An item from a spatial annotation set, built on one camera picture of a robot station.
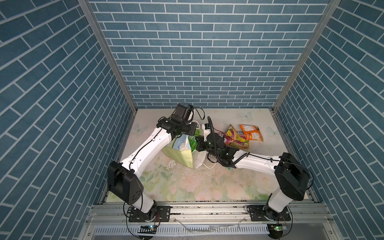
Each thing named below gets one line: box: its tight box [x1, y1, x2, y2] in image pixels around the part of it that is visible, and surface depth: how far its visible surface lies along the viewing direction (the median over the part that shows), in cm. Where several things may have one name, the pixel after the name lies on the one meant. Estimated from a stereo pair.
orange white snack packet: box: [240, 124, 264, 142], surface depth 104 cm
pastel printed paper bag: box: [162, 134, 208, 169], surface depth 80 cm
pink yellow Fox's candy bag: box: [224, 123, 237, 145], surface depth 101 cm
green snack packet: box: [188, 129, 200, 152], surface depth 86 cm
